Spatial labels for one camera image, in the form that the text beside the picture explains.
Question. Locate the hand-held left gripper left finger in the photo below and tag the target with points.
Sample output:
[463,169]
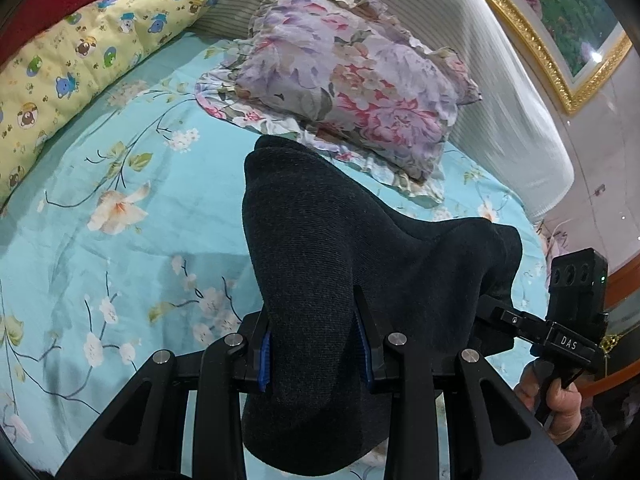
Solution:
[265,360]

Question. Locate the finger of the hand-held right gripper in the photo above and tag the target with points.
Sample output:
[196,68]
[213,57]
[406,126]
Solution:
[515,320]

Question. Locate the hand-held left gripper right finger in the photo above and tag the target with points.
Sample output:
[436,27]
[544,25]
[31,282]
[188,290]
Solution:
[363,355]

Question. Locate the black pants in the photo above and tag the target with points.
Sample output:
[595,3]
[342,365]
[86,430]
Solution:
[310,260]

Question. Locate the person's right forearm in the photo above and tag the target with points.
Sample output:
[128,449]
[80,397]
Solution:
[590,445]

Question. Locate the person's right hand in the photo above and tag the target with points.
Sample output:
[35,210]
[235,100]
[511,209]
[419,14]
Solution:
[562,402]

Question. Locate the brown wooden furniture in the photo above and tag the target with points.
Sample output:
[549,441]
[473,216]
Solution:
[622,285]

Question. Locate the light blue floral bed sheet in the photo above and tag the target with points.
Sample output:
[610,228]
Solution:
[100,260]

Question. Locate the white ribbed headboard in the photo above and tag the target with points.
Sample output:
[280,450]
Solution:
[500,110]

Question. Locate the gold framed flower painting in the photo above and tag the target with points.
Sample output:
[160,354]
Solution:
[565,20]

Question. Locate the purple floral ruffled pillow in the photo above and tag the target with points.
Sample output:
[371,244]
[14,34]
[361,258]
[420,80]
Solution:
[350,75]

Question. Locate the yellow cartoon print pillow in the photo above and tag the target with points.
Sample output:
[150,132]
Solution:
[75,60]

